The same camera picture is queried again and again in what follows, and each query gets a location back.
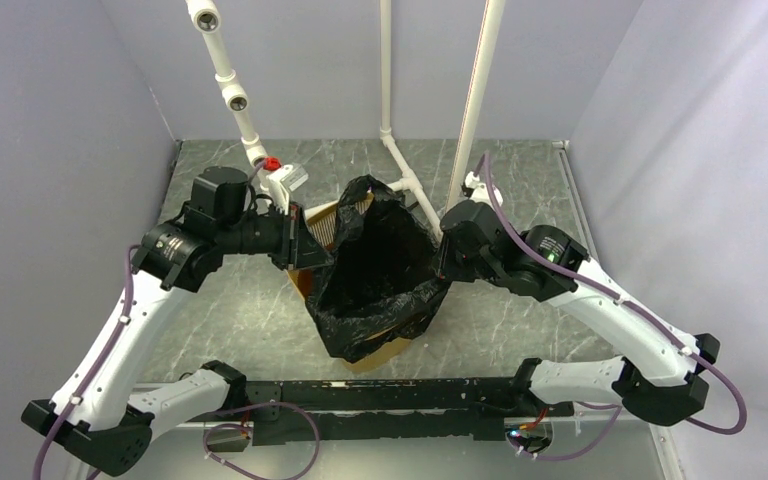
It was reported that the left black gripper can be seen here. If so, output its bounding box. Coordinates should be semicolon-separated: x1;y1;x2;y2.
218;199;335;270

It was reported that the yellow plastic trash bin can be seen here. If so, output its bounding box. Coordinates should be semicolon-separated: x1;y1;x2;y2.
284;200;433;374

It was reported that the black trash bag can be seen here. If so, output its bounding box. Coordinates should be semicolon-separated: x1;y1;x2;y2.
304;174;453;364

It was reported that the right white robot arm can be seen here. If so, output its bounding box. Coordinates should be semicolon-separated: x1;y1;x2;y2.
438;200;709;426

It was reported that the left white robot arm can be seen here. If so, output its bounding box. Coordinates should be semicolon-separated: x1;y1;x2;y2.
21;158;332;479

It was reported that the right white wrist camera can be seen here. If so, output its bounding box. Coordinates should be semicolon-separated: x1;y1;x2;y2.
461;171;504;207

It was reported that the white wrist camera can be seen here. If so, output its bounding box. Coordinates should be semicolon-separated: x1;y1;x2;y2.
258;157;309;212
461;171;504;207

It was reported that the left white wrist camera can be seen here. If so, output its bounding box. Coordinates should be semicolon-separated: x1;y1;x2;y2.
258;157;309;212

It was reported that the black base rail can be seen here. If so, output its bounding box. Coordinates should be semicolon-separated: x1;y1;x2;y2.
179;377;576;446

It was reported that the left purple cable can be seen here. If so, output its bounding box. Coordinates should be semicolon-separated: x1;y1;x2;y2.
31;158;322;480

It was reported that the purple cable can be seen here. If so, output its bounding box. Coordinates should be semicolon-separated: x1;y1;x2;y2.
479;150;750;464
31;158;322;480

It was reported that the white PVC pipe frame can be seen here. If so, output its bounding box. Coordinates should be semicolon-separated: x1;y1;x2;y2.
186;0;506;239

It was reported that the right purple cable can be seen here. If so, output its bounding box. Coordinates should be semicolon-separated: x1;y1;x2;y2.
479;150;750;464

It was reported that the aluminium side rail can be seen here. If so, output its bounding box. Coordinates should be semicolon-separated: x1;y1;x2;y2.
552;139;683;480

